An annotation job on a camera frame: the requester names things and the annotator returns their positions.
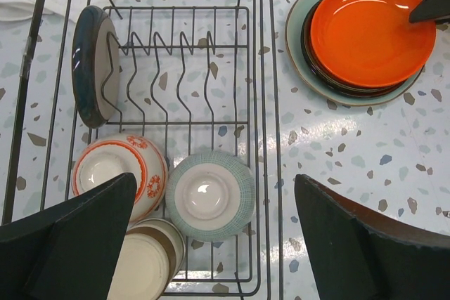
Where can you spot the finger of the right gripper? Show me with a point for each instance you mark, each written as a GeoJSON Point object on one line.
{"type": "Point", "coordinates": [437, 11]}

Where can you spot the white red patterned bowl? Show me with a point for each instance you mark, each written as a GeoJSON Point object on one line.
{"type": "Point", "coordinates": [119, 153]}

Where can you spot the beige brown cup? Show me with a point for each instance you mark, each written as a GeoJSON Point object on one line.
{"type": "Point", "coordinates": [151, 255]}

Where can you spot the light green floral plate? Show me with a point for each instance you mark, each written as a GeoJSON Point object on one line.
{"type": "Point", "coordinates": [293, 31]}

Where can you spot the orange plate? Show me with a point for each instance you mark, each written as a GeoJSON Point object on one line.
{"type": "Point", "coordinates": [371, 43]}

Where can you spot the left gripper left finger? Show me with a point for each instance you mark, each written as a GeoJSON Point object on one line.
{"type": "Point", "coordinates": [70, 250]}

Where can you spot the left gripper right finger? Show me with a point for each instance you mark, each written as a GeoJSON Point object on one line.
{"type": "Point", "coordinates": [358, 253]}

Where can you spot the light green bowl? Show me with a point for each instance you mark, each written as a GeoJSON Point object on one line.
{"type": "Point", "coordinates": [211, 196]}

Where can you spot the yellow patterned plate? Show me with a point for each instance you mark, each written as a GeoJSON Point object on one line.
{"type": "Point", "coordinates": [327, 77]}

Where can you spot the dark teal plate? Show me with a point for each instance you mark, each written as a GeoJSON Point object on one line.
{"type": "Point", "coordinates": [95, 67]}

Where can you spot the black wire dish rack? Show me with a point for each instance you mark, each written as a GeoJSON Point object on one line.
{"type": "Point", "coordinates": [194, 75]}

